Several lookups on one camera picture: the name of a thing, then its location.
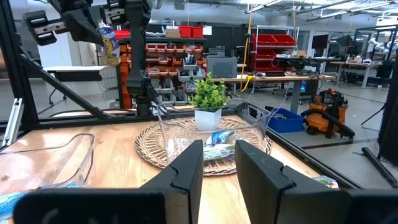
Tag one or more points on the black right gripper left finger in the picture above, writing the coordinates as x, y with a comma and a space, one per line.
183, 177

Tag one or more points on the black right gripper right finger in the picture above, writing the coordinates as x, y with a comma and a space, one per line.
267, 193

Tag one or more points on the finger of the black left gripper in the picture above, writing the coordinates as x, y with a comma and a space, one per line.
84, 28

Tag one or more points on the clear plastic bin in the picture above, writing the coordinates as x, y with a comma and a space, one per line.
248, 124
46, 161

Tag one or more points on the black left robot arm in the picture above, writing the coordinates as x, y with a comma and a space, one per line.
138, 46

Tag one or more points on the green brown wrapper granola bar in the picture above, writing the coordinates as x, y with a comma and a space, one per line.
326, 182

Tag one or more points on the red storage bin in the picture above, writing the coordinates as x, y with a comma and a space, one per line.
185, 31
197, 32
122, 34

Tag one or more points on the white desk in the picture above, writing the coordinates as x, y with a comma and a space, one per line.
74, 70

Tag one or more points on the round woven wicker placemat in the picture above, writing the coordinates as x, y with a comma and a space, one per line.
149, 146

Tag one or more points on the blue storage bin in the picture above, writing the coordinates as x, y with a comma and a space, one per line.
286, 124

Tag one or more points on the cardboard box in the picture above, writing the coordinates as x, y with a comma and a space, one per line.
173, 32

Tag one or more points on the green plant in white pot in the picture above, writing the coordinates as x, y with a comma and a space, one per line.
208, 93

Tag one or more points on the orange shop vacuum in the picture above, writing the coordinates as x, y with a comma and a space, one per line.
323, 115

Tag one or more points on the orange parts bin shelf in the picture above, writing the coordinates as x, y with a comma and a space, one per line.
174, 62

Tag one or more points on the long wooden desk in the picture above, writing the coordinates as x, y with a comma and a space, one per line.
280, 77

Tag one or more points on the black floor stand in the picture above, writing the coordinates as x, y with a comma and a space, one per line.
388, 124

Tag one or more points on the black monitor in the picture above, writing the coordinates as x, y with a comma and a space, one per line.
320, 41

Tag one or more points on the black aluminium table frame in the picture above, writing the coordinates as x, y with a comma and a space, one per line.
18, 77

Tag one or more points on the silver aluminium bracket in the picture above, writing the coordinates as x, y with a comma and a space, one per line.
12, 121

